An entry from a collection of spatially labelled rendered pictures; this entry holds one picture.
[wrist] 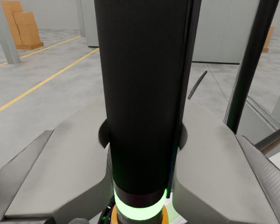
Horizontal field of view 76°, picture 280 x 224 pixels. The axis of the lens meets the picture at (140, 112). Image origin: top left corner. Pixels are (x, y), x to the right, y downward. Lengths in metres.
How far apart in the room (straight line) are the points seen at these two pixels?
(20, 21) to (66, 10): 5.92
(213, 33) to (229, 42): 0.54
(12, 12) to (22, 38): 0.85
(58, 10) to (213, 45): 10.71
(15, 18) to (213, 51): 6.89
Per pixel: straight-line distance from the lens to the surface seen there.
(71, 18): 13.82
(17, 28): 8.57
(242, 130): 1.51
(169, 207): 0.19
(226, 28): 5.84
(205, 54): 5.85
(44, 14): 14.73
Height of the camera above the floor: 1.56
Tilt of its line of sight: 31 degrees down
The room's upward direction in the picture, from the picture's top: straight up
